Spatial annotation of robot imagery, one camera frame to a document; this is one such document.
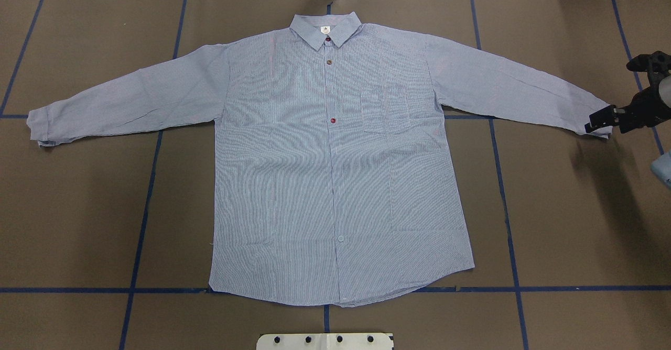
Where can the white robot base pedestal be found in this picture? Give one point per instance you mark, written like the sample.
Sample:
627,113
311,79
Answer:
326,341

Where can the light blue striped shirt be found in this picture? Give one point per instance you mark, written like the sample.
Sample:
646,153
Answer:
333,176

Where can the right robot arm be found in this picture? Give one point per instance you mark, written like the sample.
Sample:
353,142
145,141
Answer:
648,108

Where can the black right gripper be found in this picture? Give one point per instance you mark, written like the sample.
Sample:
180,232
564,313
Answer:
648,107

